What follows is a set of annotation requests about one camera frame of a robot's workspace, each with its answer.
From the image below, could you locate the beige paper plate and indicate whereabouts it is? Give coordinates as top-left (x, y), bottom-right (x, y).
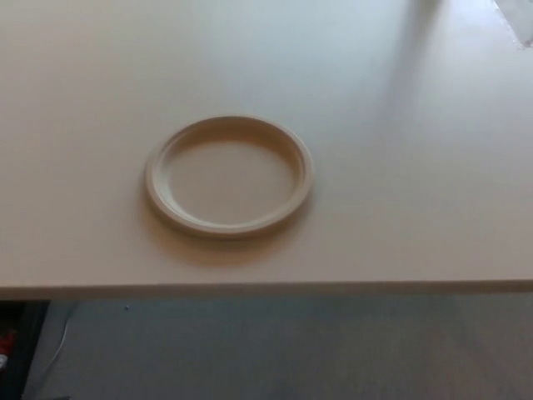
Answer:
top-left (144, 112), bottom-right (316, 243)

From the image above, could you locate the black storage box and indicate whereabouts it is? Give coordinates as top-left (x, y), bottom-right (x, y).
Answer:
top-left (0, 299), bottom-right (51, 400)

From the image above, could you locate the red item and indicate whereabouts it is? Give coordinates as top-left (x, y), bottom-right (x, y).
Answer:
top-left (0, 329), bottom-right (18, 356)

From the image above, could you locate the thin white cable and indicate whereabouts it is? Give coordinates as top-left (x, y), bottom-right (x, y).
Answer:
top-left (40, 306), bottom-right (71, 377)

